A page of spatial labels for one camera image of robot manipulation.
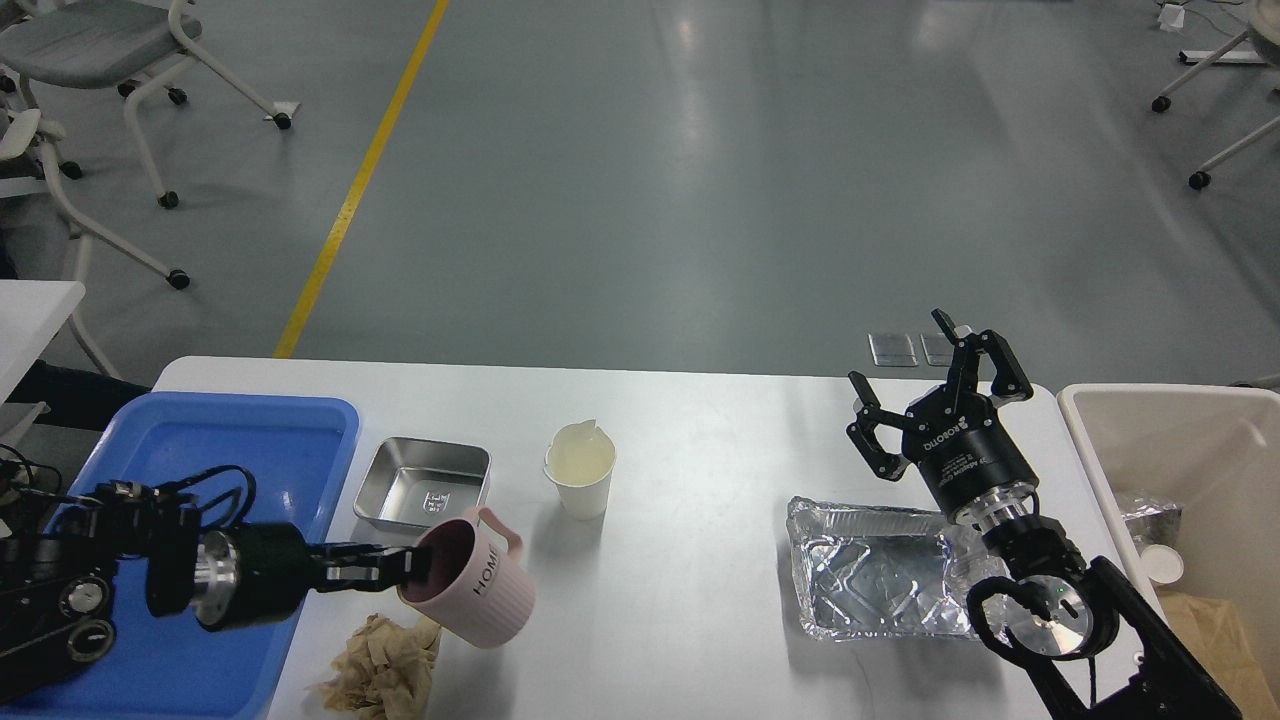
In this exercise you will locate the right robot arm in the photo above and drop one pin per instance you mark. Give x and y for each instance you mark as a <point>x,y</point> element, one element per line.
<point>1051,606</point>

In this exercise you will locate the metal floor plate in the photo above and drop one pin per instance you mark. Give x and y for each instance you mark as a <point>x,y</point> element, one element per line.
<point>938,349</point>
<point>893,349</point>

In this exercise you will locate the right metal floor plate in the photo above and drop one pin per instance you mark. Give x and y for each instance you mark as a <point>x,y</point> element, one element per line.
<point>938,349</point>

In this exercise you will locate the left metal floor plate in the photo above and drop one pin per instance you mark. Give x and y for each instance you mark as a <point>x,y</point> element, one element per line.
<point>893,349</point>

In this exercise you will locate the blue plastic tray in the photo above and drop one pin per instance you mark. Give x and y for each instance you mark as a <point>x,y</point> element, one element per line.
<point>299,449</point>

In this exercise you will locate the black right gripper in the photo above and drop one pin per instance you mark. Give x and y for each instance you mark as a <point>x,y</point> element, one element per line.
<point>953,434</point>

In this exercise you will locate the stainless steel rectangular tray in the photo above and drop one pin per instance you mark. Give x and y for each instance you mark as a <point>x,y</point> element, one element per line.
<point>415,484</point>

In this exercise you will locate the brown paper bag in bin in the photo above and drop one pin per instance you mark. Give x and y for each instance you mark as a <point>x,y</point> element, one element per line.
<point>1213,632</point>

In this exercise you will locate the grey office chair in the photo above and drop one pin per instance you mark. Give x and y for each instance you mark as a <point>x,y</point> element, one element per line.
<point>104,44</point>

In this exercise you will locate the white paper cup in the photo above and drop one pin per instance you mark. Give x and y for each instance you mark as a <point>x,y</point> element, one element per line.
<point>579,462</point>

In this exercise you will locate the small white cup in bin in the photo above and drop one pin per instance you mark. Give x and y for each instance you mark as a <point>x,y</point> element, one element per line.
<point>1162,564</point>

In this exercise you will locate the small white side table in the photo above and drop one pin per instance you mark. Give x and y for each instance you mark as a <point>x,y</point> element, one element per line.
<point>31,314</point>

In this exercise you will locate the beige plastic waste bin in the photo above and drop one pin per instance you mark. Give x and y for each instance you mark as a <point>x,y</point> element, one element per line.
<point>1215,451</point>

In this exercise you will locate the crumpled brown paper napkin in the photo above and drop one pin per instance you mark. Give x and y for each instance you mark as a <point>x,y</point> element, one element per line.
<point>386,671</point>

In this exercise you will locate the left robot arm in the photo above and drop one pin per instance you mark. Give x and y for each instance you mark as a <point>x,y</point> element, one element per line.
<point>59,592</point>

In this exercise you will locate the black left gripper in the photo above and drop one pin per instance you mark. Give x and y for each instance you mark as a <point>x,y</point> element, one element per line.
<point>255,574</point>

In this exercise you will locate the white chair frame left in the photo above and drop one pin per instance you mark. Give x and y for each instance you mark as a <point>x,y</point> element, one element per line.
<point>29,167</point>

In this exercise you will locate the pink ribbed mug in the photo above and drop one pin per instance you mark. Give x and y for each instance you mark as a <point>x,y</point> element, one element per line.
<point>473,583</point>

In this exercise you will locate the aluminium foil container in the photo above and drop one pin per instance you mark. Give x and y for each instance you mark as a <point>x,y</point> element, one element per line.
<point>864,572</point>

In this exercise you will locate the crumpled foil in bin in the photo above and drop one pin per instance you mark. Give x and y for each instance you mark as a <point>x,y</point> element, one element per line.
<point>1150,519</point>

